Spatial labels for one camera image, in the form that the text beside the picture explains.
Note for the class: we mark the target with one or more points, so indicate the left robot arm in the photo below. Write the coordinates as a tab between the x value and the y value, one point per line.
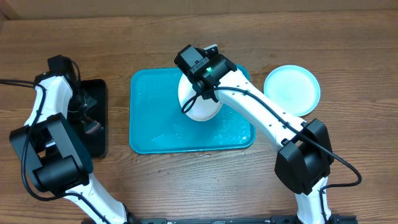
66	129

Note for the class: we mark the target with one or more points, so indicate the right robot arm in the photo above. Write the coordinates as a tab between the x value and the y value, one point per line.
304	154

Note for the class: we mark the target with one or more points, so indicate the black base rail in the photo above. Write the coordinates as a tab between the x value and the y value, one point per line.
284	219

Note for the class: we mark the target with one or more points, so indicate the black plastic tray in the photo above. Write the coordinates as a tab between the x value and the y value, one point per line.
96	145

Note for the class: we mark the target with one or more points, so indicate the white plate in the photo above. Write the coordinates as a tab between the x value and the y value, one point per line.
202	110

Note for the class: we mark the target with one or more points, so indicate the light blue plate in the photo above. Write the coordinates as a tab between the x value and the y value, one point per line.
293	88

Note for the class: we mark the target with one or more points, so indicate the teal plastic tray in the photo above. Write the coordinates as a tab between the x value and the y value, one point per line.
157	125

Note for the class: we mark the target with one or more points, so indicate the dark scrubbing sponge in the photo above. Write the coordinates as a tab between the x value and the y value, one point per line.
92	127

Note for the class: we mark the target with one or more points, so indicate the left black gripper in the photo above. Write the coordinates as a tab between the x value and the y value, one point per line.
73	118

